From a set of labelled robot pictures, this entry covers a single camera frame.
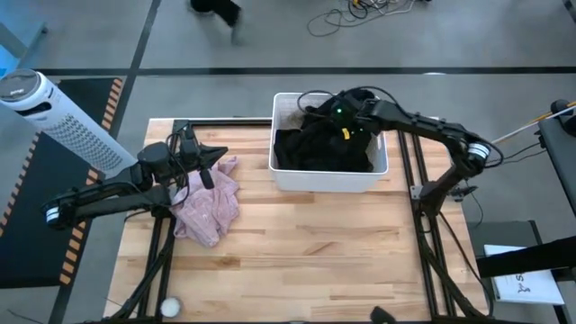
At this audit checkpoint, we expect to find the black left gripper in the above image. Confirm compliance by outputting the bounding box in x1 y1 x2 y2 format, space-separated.
173 127 229 190

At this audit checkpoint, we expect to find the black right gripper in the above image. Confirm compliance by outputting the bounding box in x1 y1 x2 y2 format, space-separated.
323 89 377 140

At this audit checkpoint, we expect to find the black clothes pile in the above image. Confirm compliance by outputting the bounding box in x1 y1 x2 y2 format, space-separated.
273 112 374 173

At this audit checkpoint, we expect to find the pink striped garment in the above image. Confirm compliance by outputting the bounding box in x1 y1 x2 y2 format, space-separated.
170 156 241 248

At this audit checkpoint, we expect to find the white mesh plastic basket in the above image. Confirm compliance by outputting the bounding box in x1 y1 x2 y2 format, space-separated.
268 92 390 194

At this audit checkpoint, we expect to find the white tower fan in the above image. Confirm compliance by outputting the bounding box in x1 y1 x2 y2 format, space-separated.
0 67 140 181

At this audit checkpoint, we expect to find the walking person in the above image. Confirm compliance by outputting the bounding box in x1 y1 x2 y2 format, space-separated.
188 0 244 46

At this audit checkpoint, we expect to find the white ball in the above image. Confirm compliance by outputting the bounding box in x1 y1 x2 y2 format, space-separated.
160 296 183 319

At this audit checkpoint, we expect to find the yellow and white rod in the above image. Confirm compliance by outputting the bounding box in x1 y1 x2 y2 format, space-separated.
490 102 576 146

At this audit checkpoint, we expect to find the black mat with orange stripes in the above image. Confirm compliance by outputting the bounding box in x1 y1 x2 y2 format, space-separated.
0 76 125 289

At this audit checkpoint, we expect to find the dark grey floor plate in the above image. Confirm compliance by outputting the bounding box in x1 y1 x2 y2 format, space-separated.
467 220 545 324

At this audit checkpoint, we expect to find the black padded bench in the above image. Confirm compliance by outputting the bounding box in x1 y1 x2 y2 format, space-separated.
537 99 576 217

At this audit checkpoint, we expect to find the black flat bar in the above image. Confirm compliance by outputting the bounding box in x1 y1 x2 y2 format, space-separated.
475 236 576 280

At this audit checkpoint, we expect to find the white printed paper sheet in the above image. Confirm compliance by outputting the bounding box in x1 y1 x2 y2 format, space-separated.
483 244 566 306

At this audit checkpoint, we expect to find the black floor cable loop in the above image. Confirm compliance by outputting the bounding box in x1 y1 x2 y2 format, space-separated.
306 0 388 38

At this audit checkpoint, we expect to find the black cable clamp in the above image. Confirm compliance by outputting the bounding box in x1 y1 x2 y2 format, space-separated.
449 183 479 200

